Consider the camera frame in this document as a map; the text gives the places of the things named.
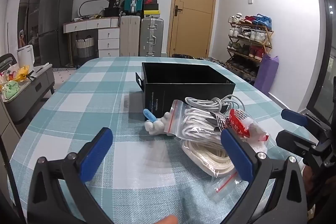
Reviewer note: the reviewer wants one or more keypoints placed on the plain black shoe box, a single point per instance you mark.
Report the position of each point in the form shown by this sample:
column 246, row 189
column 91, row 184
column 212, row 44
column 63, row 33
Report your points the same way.
column 151, row 6

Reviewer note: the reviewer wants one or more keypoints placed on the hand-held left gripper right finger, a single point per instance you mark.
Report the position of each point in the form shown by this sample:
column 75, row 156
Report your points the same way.
column 237, row 155

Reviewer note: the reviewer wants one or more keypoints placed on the white plush toy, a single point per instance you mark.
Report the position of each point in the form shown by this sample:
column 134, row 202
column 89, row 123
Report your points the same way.
column 157, row 128

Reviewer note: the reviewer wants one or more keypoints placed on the purple bag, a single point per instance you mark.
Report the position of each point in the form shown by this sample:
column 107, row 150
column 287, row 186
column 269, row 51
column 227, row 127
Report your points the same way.
column 266, row 74

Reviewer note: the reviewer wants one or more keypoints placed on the white appliance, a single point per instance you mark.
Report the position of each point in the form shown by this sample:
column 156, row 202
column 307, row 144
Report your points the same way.
column 26, row 57

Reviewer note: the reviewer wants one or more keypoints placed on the shoe rack with shoes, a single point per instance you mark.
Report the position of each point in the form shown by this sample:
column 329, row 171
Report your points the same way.
column 252, row 35

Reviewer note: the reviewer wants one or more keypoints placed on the green packet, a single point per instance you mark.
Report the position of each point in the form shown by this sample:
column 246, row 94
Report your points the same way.
column 10, row 90

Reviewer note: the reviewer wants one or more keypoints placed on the silver suitcase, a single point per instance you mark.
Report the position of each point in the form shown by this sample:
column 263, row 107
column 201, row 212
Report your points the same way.
column 152, row 35

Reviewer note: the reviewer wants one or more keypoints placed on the woven laundry basket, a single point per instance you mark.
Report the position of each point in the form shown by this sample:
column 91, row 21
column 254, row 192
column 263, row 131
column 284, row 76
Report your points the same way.
column 84, row 47

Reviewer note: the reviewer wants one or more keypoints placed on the wooden door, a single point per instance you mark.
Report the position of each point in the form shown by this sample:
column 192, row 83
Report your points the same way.
column 194, row 3

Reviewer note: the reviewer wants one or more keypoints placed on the white desk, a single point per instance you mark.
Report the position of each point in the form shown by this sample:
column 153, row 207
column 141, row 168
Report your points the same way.
column 78, row 26

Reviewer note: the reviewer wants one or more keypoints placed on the black cardboard box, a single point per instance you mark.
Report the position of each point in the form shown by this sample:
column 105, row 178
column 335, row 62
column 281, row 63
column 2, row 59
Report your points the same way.
column 157, row 95

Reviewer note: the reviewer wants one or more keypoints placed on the person's left hand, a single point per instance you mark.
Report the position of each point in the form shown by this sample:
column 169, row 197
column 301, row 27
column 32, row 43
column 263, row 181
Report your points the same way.
column 168, row 220

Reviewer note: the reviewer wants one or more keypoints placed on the black yellow shoe box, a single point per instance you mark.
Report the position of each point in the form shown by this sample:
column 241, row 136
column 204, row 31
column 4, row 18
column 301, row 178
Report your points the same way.
column 151, row 14

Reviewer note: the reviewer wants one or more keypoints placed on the grey chair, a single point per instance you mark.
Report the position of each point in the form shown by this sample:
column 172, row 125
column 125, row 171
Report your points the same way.
column 5, row 61

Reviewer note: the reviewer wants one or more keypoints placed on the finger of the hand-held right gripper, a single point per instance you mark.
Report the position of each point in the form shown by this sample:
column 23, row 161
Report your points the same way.
column 294, row 116
column 291, row 141

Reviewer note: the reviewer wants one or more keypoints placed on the dark shoes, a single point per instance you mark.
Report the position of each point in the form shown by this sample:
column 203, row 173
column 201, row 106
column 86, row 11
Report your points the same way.
column 186, row 56

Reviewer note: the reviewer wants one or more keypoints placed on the beige suitcase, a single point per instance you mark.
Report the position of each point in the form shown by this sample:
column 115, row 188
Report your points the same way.
column 130, row 35

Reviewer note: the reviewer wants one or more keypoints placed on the dark glass cabinet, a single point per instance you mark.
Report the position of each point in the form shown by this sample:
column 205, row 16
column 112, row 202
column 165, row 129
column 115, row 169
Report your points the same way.
column 29, row 3

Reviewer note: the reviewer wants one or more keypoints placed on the red white packet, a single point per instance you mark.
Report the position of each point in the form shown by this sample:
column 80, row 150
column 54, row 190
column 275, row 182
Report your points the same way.
column 241, row 121

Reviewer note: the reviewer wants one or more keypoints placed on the yellow plastic bag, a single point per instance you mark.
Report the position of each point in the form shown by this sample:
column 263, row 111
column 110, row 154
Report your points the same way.
column 22, row 73

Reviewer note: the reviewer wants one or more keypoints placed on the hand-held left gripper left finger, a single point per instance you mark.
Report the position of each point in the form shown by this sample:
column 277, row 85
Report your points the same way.
column 95, row 155

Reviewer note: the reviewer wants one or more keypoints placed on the white drawer cabinet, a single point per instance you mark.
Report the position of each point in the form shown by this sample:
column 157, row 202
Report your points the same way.
column 109, row 43

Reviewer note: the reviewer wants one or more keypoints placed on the grey side cabinet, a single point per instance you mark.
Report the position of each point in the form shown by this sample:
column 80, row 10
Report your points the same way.
column 31, row 90

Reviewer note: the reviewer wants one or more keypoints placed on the wooden shoe rack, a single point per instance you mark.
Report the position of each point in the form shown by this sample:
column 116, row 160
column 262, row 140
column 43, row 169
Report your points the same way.
column 268, row 37

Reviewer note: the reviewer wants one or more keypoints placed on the black paper bag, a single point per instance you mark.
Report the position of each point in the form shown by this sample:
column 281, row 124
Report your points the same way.
column 114, row 5

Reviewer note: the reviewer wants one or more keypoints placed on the grey refrigerator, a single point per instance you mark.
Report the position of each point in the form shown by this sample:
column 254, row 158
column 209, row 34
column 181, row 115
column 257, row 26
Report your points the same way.
column 55, row 22

